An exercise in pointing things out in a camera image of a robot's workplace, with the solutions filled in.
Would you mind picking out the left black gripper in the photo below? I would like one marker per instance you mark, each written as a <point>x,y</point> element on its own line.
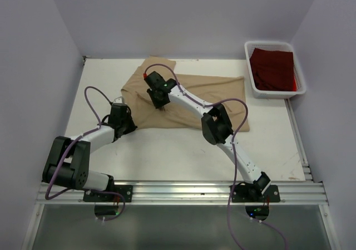
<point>132,126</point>

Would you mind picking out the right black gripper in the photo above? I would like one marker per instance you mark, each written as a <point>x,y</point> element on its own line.
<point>158,104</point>

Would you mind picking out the beige t shirt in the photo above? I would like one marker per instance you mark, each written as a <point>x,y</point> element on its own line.
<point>209,88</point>

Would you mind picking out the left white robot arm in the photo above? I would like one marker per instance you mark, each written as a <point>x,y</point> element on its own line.
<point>68,162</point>

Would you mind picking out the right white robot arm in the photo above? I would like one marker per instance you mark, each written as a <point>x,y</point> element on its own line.
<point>216,127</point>

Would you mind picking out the red t shirt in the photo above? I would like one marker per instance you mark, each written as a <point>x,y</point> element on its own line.
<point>273,70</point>

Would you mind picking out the white plastic basket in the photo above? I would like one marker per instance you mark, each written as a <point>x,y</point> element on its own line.
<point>298,74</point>

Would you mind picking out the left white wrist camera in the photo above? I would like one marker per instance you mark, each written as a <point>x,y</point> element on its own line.
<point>118,100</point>

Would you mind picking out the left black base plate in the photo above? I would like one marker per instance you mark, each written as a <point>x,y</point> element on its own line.
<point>116,194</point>

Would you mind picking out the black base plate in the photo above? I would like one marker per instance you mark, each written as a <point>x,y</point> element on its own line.
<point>239,194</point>
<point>116,194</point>

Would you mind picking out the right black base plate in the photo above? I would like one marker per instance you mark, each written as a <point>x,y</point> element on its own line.
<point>239,194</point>

